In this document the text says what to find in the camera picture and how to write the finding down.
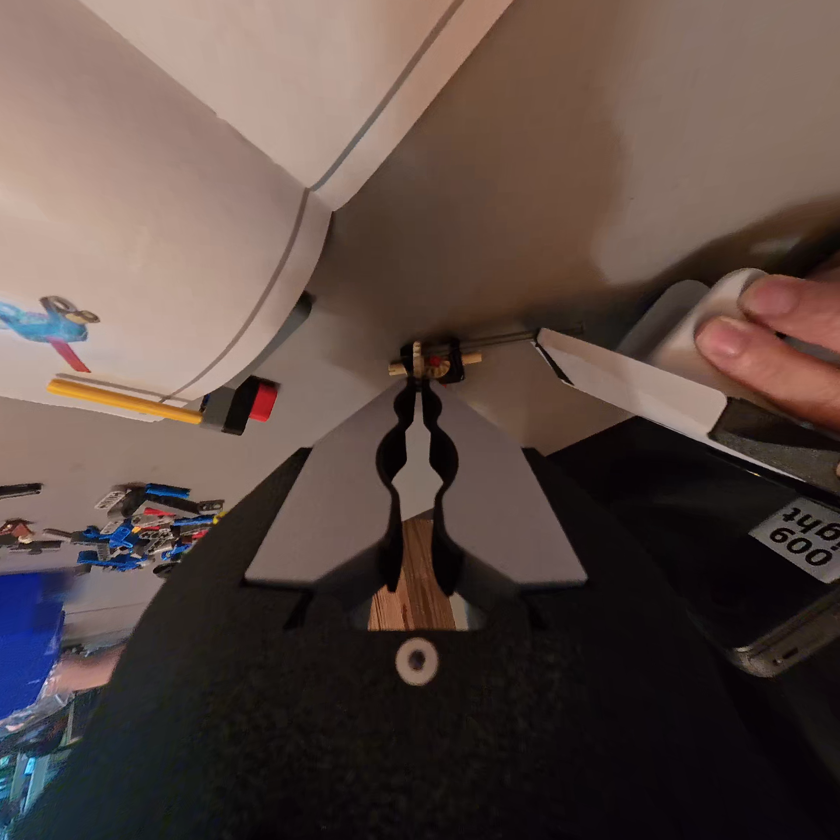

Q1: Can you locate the pile of loose lego pieces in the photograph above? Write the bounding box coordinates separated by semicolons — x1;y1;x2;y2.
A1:
0;482;225;580

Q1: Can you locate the black connector with red axle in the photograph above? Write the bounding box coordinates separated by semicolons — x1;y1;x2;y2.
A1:
420;336;484;386

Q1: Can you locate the yellow axle lego subassembly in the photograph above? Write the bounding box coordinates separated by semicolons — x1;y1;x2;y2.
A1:
47;375;280;436

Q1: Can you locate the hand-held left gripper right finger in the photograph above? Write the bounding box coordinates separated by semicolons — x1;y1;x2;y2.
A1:
424;376;589;596

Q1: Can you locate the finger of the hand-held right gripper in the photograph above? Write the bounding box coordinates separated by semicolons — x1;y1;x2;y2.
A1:
534;328;729;441

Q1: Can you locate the tan lego bevel gear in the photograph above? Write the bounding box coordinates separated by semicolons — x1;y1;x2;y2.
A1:
389;341;427;380

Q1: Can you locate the blue plastic bin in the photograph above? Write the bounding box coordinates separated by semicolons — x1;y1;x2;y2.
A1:
0;570;68;721

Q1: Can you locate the open lego instruction booklet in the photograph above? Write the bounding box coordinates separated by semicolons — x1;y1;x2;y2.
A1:
0;0;514;424

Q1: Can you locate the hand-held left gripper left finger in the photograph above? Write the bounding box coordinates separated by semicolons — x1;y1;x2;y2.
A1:
243;376;422;593

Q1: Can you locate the person's right hand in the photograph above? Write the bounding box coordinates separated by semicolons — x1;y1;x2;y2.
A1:
693;272;840;432

